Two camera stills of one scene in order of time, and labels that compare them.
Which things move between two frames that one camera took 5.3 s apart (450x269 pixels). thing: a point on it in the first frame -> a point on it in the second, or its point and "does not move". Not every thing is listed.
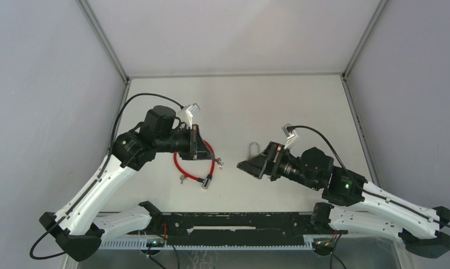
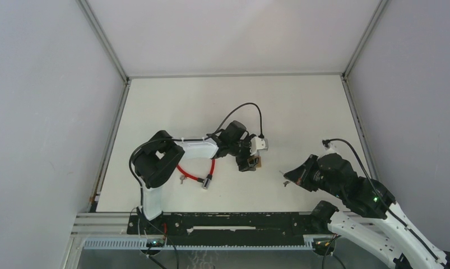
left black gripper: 197,149 -> 242,163
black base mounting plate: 240,228 does not move
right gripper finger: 255,166 -> 303,175
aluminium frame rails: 290,75 does not move
